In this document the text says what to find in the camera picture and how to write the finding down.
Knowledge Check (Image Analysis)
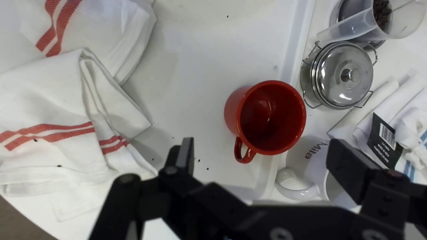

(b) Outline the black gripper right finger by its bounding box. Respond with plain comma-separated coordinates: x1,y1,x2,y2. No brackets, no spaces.
325,137,427,240

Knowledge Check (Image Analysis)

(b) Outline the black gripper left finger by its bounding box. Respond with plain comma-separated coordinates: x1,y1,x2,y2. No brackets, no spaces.
90,137,245,240

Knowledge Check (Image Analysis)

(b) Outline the red cup with handle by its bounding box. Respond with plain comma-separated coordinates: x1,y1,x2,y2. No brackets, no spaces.
222,78,308,165

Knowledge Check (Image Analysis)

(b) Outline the clear plastic measuring cup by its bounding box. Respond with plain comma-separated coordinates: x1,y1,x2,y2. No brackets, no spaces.
316,0,427,48

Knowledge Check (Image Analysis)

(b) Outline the white mug with print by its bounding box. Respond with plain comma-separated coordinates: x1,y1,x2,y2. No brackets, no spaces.
273,134,340,202

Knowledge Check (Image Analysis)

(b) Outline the steel pot with lid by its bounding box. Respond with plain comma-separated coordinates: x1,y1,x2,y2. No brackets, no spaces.
298,40,380,112

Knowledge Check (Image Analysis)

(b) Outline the white round table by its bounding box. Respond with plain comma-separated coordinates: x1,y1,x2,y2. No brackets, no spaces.
0,0,317,240

